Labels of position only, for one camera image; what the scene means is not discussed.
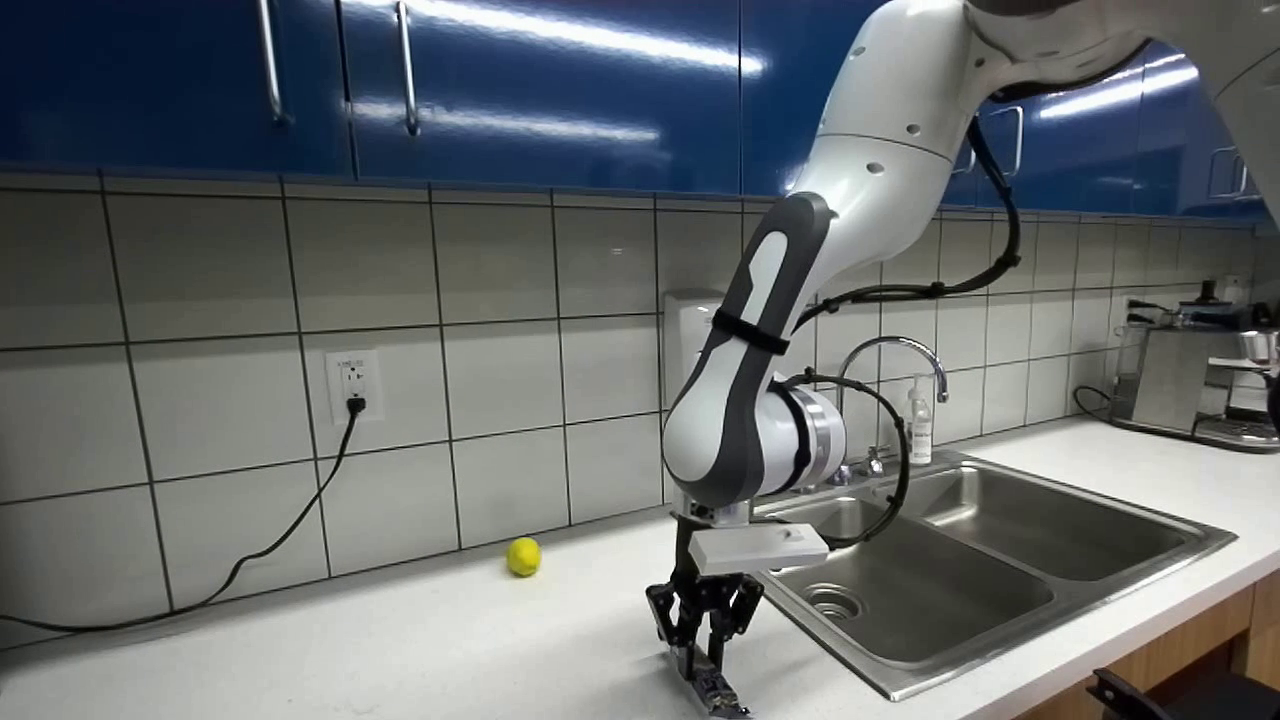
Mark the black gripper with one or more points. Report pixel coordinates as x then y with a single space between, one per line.
681 605

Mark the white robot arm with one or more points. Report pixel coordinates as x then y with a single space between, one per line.
903 114

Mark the stainless steel double sink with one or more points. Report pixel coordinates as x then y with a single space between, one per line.
976 562

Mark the yellow lemon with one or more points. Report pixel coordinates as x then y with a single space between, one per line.
522 557

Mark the clear soap bottle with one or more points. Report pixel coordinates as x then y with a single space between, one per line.
921 422

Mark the white soap dispenser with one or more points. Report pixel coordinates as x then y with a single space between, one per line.
686 323

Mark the black chair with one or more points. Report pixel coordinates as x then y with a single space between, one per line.
1197 696

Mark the blue upper cabinets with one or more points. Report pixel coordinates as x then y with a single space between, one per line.
681 97

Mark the silver coffee machine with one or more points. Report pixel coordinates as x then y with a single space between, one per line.
1205 369

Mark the white wall outlet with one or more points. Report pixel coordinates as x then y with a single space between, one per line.
353 379

